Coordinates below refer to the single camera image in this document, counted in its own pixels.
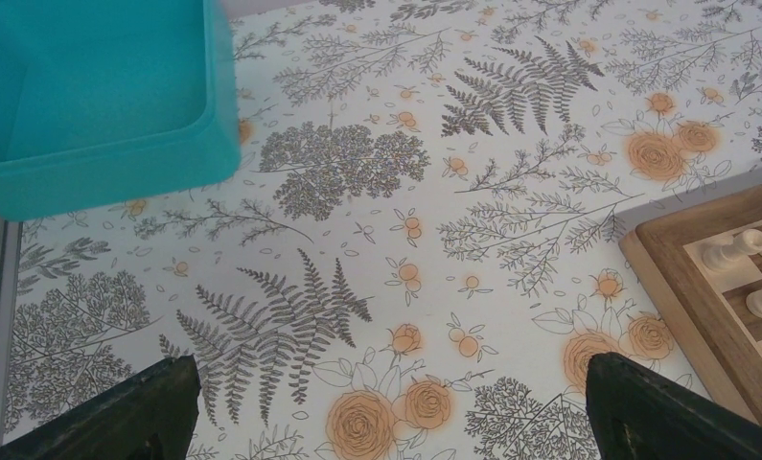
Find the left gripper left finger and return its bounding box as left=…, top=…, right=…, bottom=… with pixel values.
left=0, top=356, right=201, bottom=459

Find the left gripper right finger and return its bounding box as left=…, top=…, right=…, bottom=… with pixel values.
left=586, top=353, right=762, bottom=459

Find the white chess pieces row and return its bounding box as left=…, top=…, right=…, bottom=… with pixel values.
left=703, top=229, right=762, bottom=318

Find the wooden chessboard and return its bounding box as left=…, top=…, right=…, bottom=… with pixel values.
left=619, top=184, right=762, bottom=426

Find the floral patterned table mat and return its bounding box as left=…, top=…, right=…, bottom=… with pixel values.
left=4, top=1, right=762, bottom=459

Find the teal plastic bin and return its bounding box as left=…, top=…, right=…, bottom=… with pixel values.
left=0, top=0, right=241, bottom=221

